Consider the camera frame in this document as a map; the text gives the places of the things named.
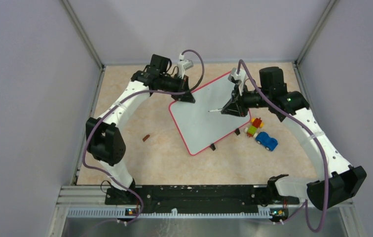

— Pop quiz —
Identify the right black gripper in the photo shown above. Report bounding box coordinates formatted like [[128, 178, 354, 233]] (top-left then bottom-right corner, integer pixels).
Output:
[[221, 82, 270, 118]]

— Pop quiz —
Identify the brown marker cap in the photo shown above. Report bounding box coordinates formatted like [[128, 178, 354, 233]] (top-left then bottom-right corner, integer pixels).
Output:
[[142, 134, 150, 142]]

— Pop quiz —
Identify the pink-framed whiteboard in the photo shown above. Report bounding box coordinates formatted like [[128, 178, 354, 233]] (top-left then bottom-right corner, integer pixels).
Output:
[[168, 72, 251, 156]]

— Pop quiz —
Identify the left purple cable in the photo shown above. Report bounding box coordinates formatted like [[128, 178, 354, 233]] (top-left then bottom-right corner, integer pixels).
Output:
[[81, 49, 205, 226]]

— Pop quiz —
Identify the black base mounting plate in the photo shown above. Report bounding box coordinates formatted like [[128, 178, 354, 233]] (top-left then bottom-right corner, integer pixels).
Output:
[[105, 185, 299, 214]]

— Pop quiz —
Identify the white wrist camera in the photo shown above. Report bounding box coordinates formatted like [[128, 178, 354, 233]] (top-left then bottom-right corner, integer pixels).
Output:
[[177, 53, 193, 79], [228, 68, 247, 96]]

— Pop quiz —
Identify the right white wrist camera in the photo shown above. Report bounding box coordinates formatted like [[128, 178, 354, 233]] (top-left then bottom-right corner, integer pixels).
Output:
[[228, 68, 247, 96]]

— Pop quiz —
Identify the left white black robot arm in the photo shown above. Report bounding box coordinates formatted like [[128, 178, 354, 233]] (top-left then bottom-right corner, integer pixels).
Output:
[[84, 52, 196, 204]]

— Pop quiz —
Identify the purple cable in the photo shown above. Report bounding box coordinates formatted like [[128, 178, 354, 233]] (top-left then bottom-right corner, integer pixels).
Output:
[[237, 59, 330, 234], [81, 49, 205, 226]]

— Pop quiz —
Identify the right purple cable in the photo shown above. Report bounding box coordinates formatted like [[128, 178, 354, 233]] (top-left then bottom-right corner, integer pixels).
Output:
[[237, 59, 330, 234]]

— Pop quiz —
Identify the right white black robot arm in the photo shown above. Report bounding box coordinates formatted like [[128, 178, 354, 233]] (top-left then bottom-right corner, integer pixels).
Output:
[[221, 67, 367, 210]]

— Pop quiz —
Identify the colourful toy brick figure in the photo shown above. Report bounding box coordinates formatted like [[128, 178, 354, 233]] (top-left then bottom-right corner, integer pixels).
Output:
[[244, 118, 264, 138]]

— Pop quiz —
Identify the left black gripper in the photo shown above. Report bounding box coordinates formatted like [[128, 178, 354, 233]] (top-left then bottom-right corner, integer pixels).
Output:
[[159, 73, 195, 103]]

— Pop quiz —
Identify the aluminium frame rail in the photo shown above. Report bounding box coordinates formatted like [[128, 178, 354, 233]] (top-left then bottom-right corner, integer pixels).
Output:
[[47, 185, 367, 237]]

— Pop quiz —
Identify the blue toy car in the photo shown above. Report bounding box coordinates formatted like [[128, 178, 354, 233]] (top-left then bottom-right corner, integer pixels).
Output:
[[255, 132, 278, 151]]

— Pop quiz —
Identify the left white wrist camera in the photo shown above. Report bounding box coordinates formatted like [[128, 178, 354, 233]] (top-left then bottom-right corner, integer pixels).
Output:
[[177, 53, 193, 79]]

